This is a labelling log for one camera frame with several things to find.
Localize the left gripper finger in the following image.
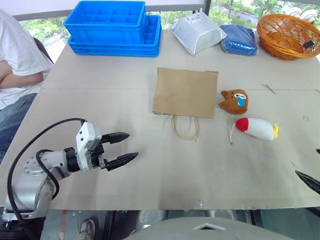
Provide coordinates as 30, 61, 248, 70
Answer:
107, 151, 140, 172
108, 131, 131, 145

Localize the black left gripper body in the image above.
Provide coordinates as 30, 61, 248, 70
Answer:
87, 134, 112, 172

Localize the brown paper bag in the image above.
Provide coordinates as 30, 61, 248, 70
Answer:
151, 67, 220, 142

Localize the white red plush toy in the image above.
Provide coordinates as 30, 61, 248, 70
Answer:
229, 117, 280, 146

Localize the grey sneaker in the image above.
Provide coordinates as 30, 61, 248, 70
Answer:
75, 218, 97, 240

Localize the brown crying plush toy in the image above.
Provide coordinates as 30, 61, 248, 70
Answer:
218, 89, 250, 116

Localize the large blue compartment crate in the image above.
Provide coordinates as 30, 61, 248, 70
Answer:
67, 14, 163, 58

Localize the small blue compartment crate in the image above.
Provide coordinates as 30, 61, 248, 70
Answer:
62, 0, 148, 45

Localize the orange wicker basket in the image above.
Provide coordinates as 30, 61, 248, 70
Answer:
256, 13, 320, 62

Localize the grey robot torso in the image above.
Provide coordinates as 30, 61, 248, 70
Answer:
124, 216, 296, 240

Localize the black chair backrest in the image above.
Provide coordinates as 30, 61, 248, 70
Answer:
33, 37, 55, 65

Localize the silver plastic wrapped package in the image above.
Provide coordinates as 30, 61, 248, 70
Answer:
171, 12, 228, 56

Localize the seated person white shirt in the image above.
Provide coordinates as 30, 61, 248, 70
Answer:
0, 8, 55, 164

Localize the blue plastic wrapped package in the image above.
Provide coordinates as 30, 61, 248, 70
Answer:
219, 23, 260, 57

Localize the white round object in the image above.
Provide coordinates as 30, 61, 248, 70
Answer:
287, 6, 319, 25

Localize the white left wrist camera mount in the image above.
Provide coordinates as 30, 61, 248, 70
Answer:
75, 121, 103, 173

